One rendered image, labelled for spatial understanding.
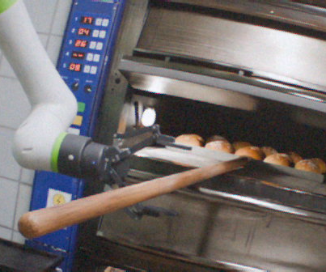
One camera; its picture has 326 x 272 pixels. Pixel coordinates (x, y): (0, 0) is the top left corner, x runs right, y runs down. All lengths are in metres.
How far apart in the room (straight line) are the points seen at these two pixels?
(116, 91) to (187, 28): 0.27
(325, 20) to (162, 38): 0.47
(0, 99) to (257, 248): 0.90
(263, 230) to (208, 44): 0.53
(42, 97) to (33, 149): 0.14
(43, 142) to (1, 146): 0.67
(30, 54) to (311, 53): 0.82
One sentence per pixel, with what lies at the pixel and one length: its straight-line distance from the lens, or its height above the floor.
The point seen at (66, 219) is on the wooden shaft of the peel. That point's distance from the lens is 0.91.
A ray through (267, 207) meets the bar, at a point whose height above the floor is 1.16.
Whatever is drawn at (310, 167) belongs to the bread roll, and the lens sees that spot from 2.57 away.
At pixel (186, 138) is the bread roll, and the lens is 2.62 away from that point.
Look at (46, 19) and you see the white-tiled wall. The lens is 2.26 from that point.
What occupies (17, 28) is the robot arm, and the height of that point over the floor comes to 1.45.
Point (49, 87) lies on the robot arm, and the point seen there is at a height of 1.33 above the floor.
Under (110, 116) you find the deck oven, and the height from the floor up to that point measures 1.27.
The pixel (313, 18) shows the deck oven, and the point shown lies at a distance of 2.09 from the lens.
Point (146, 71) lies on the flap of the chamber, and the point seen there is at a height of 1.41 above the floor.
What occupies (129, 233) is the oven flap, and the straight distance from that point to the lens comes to 2.14.
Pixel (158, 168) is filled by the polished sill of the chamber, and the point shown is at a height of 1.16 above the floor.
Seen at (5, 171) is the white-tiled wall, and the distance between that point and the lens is 2.29.
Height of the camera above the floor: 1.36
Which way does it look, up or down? 5 degrees down
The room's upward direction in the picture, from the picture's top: 12 degrees clockwise
